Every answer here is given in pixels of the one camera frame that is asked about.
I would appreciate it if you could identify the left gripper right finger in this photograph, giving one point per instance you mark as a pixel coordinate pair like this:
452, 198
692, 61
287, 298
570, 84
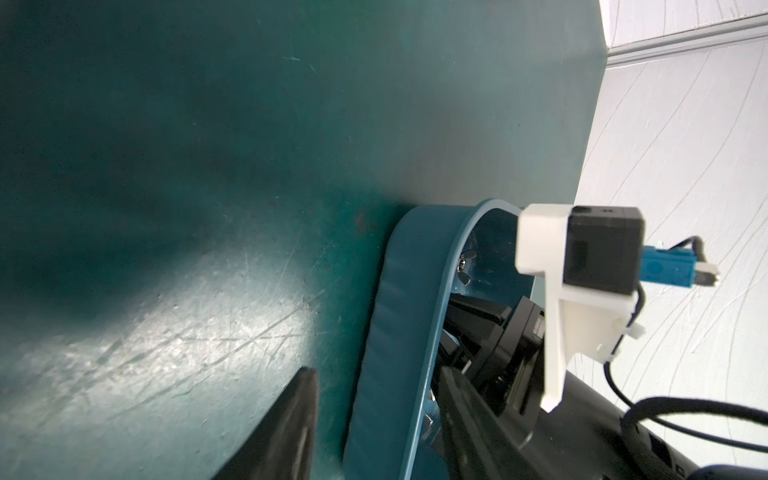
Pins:
475, 442

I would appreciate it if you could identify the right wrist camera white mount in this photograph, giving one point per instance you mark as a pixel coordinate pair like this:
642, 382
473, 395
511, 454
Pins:
593, 260

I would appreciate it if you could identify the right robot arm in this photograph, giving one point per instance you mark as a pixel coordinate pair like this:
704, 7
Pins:
587, 437

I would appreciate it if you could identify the silver wing nut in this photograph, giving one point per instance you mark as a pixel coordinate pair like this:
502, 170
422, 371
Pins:
464, 266

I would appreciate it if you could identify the green table mat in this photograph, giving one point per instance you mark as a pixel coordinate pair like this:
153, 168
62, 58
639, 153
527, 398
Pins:
196, 197

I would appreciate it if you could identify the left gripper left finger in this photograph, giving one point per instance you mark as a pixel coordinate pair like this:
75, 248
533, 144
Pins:
282, 445

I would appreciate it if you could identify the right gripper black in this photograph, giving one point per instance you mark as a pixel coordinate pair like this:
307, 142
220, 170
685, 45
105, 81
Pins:
502, 359

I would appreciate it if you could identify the teal plastic storage box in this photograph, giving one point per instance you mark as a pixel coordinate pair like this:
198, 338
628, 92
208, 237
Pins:
417, 278

